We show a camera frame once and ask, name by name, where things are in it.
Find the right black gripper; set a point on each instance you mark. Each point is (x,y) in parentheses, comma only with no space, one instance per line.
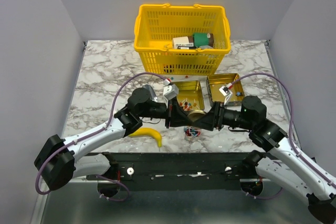
(214,118)

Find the candy tin box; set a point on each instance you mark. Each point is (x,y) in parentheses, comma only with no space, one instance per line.
(190,95)

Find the gold tin lid half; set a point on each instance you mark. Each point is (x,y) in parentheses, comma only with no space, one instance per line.
(214,82)

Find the shiny metal scoop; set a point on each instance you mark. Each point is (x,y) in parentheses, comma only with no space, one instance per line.
(151,91)

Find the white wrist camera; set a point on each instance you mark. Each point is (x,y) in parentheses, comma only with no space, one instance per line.
(225,90)
(170,91)

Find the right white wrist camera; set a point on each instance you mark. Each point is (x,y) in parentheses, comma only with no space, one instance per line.
(225,90)

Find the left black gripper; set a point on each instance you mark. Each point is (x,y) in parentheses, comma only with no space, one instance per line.
(178,118)

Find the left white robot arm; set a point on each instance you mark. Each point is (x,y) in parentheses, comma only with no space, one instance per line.
(56,160)

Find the white and black box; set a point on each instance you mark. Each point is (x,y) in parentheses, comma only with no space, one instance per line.
(185,41)

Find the yellow plastic shopping basket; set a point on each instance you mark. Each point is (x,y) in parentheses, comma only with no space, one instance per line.
(157,24)

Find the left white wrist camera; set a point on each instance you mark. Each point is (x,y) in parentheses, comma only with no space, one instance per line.
(170,91)

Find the green and brown bottle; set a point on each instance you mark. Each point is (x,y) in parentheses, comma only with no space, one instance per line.
(203,39)

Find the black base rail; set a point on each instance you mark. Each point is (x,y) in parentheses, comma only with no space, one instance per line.
(164,171)

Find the clear plastic jar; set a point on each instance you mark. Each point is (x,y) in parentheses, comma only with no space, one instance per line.
(191,133)

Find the gold jar lid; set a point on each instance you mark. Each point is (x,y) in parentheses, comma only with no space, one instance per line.
(195,115)

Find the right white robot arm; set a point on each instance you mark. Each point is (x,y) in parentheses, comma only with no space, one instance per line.
(305,178)

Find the yellow banana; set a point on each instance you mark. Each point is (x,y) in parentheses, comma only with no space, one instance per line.
(145,131)

